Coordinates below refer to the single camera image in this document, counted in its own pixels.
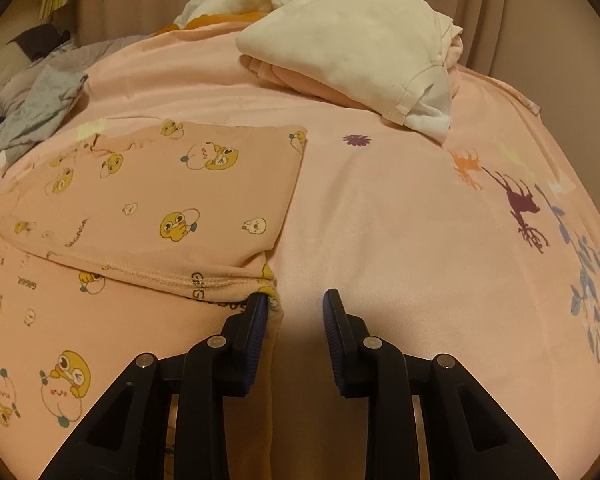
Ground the dark brown pillow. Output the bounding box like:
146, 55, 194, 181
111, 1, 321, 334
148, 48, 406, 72
16, 24, 75, 59

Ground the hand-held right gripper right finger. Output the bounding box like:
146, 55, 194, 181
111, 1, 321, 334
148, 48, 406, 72
322, 288, 564, 480

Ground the cream folded garment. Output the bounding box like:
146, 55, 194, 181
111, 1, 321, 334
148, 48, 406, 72
235, 0, 465, 144

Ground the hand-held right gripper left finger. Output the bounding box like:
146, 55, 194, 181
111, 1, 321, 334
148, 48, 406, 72
39, 292, 271, 480

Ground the beige curtain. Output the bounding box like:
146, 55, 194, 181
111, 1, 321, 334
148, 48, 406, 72
74, 0, 588, 92

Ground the pink deer print blanket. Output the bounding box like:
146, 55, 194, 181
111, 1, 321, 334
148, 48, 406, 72
0, 24, 600, 480

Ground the pile of grey clothes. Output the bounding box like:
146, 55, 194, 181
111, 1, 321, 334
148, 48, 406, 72
0, 34, 148, 106

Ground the grey crumpled cloth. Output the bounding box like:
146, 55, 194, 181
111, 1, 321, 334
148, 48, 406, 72
0, 67, 89, 164

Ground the pink cartoon print pajama garment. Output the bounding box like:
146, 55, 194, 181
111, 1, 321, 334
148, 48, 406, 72
0, 119, 311, 480

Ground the pink folded garment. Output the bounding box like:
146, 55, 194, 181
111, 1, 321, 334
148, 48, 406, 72
241, 35, 466, 112

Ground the orange cloth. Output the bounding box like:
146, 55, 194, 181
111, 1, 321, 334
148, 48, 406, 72
155, 11, 267, 36

